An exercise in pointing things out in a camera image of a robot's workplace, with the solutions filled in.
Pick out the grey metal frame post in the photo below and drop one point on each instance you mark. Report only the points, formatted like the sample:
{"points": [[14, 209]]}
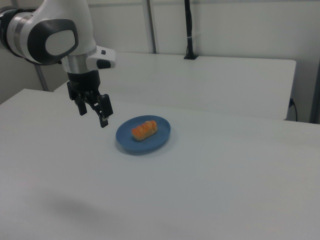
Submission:
{"points": [[42, 77]]}

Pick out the blue round plate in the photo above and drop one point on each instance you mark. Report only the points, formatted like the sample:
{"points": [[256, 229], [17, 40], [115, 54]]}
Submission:
{"points": [[127, 143]]}

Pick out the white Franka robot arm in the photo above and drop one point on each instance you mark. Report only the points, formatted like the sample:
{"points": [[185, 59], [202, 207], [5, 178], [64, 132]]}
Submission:
{"points": [[62, 22]]}

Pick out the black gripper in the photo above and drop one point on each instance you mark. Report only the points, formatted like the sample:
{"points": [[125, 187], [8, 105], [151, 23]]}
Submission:
{"points": [[83, 82]]}

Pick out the black camera pole with base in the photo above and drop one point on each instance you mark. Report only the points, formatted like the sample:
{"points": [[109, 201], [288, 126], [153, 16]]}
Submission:
{"points": [[189, 25]]}

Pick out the grey metal partition post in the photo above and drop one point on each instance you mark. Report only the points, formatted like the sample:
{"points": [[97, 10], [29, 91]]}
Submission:
{"points": [[152, 25]]}

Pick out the orange bread loaf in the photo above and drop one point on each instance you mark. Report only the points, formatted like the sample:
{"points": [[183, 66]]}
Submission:
{"points": [[145, 130]]}

